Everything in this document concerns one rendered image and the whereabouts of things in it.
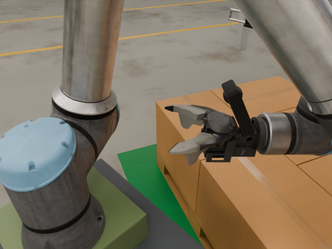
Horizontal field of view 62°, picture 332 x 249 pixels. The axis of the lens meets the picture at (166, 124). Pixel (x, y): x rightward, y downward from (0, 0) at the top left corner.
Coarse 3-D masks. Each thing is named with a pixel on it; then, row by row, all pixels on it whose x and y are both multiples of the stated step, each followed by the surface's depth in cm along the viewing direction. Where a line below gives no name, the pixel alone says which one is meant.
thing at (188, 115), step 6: (168, 108) 61; (174, 108) 61; (180, 108) 60; (186, 108) 60; (192, 108) 60; (198, 108) 60; (180, 114) 62; (186, 114) 60; (192, 114) 59; (198, 114) 58; (204, 114) 59; (180, 120) 63; (186, 120) 62; (192, 120) 61; (198, 120) 60; (186, 126) 63
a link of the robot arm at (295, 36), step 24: (240, 0) 33; (264, 0) 31; (288, 0) 31; (312, 0) 31; (264, 24) 33; (288, 24) 32; (312, 24) 32; (288, 48) 34; (312, 48) 33; (288, 72) 37; (312, 72) 35; (312, 96) 37
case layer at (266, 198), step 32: (192, 96) 180; (256, 96) 180; (288, 96) 180; (160, 128) 178; (192, 128) 151; (256, 160) 130; (288, 160) 130; (320, 160) 130; (192, 192) 149; (224, 192) 114; (256, 192) 114; (288, 192) 114; (320, 192) 114; (224, 224) 121; (256, 224) 101; (288, 224) 101; (320, 224) 101
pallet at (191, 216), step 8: (160, 160) 195; (160, 168) 200; (168, 176) 192; (168, 184) 188; (176, 184) 172; (176, 192) 181; (184, 200) 176; (184, 208) 170; (192, 216) 157; (192, 224) 161; (200, 224) 148; (200, 232) 152; (200, 240) 154; (208, 240) 153; (208, 248) 149
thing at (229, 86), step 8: (232, 80) 52; (224, 88) 51; (232, 88) 50; (240, 88) 51; (224, 96) 51; (232, 96) 49; (240, 96) 50; (232, 104) 51; (240, 104) 51; (240, 112) 52; (240, 120) 53; (248, 120) 53; (240, 128) 57; (248, 128) 55
